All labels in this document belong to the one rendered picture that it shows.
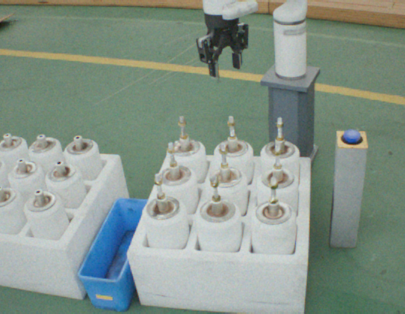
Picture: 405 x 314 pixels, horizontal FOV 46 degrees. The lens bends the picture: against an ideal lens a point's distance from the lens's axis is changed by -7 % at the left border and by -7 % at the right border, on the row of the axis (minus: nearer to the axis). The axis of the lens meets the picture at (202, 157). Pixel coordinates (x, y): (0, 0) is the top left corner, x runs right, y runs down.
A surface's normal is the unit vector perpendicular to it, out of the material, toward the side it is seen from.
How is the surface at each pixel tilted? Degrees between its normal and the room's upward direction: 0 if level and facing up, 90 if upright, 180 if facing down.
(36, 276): 90
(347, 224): 90
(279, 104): 90
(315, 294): 0
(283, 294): 90
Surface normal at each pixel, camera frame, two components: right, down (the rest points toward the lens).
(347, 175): -0.18, 0.56
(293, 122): -0.44, 0.53
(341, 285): -0.09, -0.83
